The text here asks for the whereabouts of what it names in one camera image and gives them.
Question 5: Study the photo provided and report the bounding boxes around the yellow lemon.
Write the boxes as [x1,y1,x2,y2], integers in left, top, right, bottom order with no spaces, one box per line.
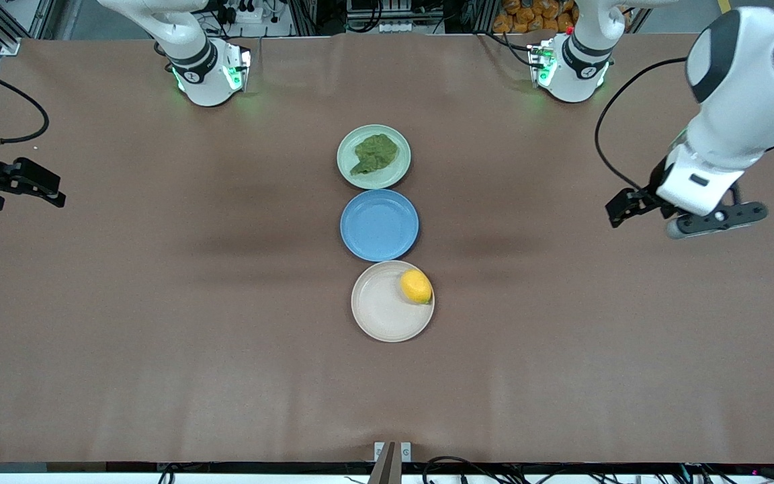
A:
[400,270,433,305]

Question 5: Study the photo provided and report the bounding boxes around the green lettuce leaf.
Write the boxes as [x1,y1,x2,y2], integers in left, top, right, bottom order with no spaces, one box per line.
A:
[350,134,399,176]

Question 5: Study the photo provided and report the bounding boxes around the orange snack packets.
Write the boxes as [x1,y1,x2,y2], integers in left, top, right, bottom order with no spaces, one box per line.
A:
[494,0,579,33]

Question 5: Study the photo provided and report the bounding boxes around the brown table cover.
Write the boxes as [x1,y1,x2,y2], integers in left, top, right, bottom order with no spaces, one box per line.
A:
[0,32,774,465]

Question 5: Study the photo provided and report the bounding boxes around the light green plate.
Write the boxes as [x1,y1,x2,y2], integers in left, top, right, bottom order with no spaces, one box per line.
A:
[337,124,412,190]

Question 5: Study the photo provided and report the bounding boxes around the blue plate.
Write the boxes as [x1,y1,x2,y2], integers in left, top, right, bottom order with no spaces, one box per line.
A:
[340,189,420,262]

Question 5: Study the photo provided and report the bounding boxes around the white power strip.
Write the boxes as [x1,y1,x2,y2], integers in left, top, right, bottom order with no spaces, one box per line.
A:
[216,0,263,24]

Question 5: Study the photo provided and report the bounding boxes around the beige plate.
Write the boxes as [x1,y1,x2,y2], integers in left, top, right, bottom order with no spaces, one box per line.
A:
[351,260,435,343]

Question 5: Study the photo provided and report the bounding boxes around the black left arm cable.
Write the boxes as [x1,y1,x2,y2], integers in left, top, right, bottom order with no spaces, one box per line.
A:
[594,57,690,192]

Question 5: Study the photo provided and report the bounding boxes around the aluminium frame profile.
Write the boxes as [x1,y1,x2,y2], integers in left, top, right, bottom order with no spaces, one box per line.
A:
[0,0,25,54]

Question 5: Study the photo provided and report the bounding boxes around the black left base cable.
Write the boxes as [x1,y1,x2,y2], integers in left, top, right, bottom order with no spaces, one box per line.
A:
[481,32,537,68]

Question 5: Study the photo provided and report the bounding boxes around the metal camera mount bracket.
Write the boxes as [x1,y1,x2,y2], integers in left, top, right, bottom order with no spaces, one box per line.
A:
[368,442,412,484]

